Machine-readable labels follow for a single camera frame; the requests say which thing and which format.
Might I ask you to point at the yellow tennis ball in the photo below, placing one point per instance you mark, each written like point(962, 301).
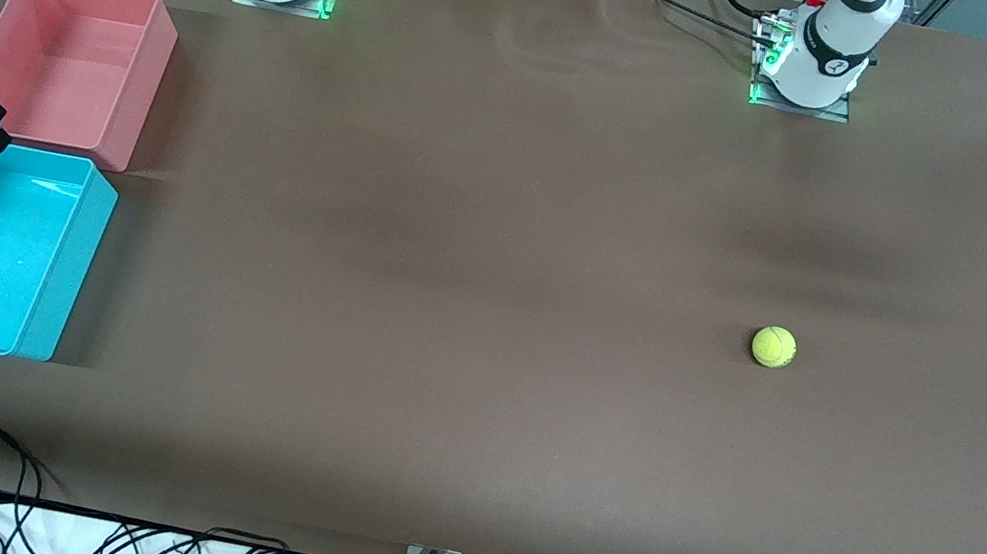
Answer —
point(774, 347)

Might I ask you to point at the pink plastic bin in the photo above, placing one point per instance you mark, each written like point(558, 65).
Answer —
point(73, 71)

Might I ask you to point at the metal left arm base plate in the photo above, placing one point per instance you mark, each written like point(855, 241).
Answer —
point(842, 113)

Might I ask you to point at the brown table cover sheet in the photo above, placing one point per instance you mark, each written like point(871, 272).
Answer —
point(473, 395)

